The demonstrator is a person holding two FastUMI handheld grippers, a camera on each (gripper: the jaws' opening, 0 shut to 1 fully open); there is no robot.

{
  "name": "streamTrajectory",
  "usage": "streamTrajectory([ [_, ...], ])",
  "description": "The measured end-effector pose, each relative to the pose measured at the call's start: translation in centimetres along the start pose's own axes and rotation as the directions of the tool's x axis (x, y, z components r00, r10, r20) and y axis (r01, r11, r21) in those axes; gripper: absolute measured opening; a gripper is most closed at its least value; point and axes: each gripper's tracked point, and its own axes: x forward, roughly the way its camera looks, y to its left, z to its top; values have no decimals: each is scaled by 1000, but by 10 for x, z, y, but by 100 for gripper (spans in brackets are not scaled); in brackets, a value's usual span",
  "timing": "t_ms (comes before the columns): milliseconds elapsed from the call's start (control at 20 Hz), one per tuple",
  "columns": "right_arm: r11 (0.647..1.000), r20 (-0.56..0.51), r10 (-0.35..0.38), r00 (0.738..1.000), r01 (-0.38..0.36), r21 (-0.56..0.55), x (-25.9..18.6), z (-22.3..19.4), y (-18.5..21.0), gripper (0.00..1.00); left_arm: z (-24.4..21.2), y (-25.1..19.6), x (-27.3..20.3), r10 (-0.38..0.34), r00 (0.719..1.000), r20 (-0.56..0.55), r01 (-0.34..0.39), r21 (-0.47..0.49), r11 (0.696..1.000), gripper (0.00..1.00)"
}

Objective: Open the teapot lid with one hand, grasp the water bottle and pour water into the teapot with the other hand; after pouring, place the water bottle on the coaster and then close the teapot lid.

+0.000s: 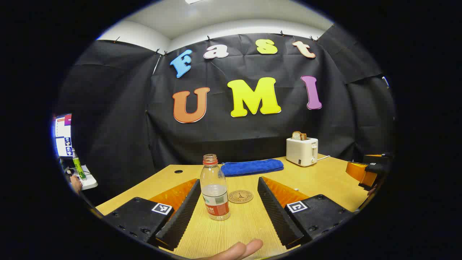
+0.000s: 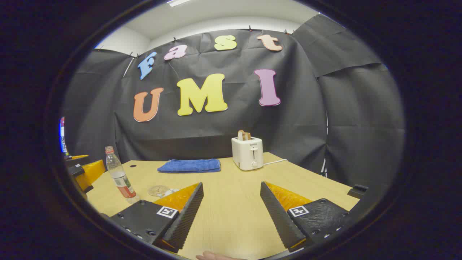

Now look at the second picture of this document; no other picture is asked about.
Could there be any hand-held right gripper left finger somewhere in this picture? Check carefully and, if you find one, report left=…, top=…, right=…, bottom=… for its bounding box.
left=110, top=182, right=204, bottom=253

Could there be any black table clamp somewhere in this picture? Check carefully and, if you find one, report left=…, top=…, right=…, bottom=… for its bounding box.
left=347, top=184, right=369, bottom=199

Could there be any blue folded towel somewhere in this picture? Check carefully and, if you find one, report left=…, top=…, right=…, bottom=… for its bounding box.
left=157, top=159, right=221, bottom=173

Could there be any round brown coaster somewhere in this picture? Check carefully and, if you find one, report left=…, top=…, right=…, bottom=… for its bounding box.
left=148, top=185, right=170, bottom=197

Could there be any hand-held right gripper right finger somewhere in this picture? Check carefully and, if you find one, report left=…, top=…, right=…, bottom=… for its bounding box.
left=260, top=181, right=350, bottom=252

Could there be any clear plastic water bottle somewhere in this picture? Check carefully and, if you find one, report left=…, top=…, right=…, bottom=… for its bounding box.
left=105, top=146, right=140, bottom=203

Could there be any white toaster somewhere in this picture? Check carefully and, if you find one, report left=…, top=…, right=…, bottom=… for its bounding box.
left=231, top=136, right=264, bottom=171

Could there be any computer monitor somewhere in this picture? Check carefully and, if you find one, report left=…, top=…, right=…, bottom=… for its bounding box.
left=59, top=116, right=69, bottom=156

